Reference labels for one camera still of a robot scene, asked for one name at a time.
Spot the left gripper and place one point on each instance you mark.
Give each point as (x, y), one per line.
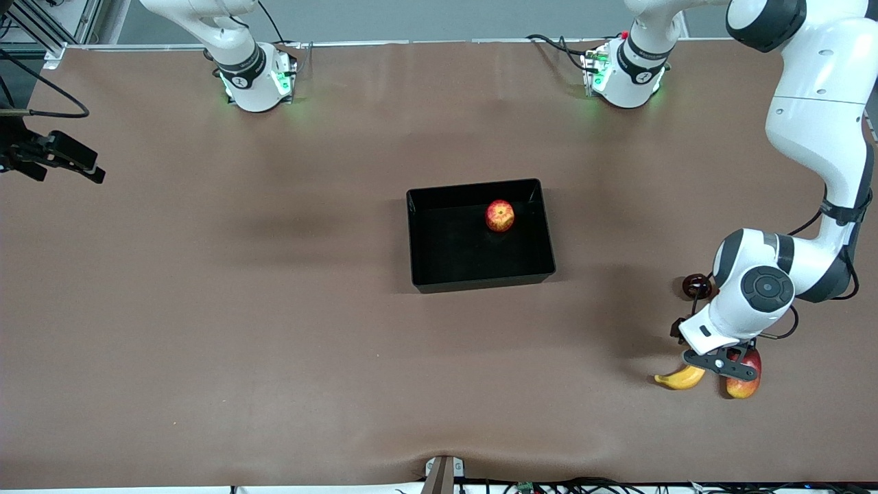
(675, 328)

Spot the yellow banana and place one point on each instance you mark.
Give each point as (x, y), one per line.
(679, 379)

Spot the black plastic box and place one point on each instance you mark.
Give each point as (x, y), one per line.
(480, 261)

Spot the red yellow apple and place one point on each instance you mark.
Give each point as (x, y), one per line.
(500, 216)

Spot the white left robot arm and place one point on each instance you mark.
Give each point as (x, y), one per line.
(816, 116)

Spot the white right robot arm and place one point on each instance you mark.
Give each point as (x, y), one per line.
(247, 75)

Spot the dark purple plum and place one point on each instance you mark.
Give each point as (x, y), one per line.
(694, 287)

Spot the red yellow mango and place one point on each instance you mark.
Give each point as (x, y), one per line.
(744, 390)

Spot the small green circuit board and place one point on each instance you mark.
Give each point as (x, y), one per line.
(525, 488)

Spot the brown table cover mat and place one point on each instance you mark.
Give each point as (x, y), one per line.
(439, 377)

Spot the silver table edge rail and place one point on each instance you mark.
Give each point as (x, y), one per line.
(123, 46)

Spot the aluminium frame structure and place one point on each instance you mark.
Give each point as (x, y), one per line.
(41, 27)

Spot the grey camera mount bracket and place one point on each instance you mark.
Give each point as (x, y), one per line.
(442, 473)

